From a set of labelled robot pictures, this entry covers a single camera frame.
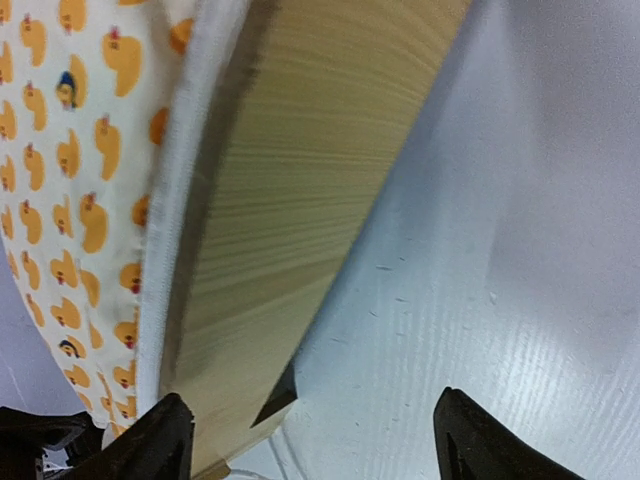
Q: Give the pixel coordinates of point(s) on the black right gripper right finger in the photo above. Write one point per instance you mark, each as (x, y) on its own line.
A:
(472, 444)

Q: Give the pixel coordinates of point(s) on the wooden pet bed frame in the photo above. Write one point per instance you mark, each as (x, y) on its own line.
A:
(307, 111)

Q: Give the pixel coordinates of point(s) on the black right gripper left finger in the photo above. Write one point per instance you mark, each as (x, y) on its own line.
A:
(157, 446)

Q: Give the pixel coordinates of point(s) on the duck print mattress cushion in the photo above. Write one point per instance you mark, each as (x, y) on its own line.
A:
(103, 106)

